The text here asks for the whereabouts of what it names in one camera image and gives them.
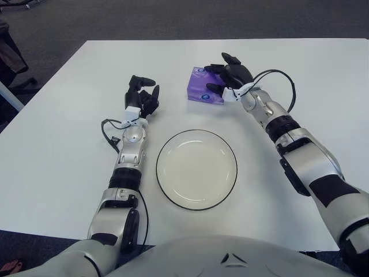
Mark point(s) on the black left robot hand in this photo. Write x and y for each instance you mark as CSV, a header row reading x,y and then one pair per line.
x,y
132,96

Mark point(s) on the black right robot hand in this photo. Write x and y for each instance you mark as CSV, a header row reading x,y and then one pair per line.
x,y
239,73

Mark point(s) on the purple tissue paper pack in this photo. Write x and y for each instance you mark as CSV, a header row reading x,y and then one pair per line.
x,y
199,86

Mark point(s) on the white plate with black rim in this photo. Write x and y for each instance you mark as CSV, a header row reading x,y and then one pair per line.
x,y
196,170

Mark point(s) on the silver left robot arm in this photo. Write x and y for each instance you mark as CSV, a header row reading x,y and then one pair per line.
x,y
131,150

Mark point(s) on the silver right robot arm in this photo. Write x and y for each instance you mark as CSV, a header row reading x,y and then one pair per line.
x,y
302,161

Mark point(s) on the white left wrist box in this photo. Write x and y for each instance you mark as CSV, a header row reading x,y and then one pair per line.
x,y
133,111

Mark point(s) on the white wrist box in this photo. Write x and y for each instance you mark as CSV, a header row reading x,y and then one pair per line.
x,y
133,111
229,94

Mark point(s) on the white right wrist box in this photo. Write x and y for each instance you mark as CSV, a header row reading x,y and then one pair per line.
x,y
229,94

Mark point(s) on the black office chair base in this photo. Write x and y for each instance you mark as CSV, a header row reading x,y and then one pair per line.
x,y
29,82

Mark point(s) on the white desk edge panel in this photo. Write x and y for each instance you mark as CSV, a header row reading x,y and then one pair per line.
x,y
8,96

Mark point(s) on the dark hanging jacket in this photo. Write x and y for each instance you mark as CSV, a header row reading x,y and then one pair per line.
x,y
11,54

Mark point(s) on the grey robot torso shell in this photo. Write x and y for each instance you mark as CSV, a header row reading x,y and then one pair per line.
x,y
201,259

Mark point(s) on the red shoe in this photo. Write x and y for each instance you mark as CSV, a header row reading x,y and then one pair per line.
x,y
11,265

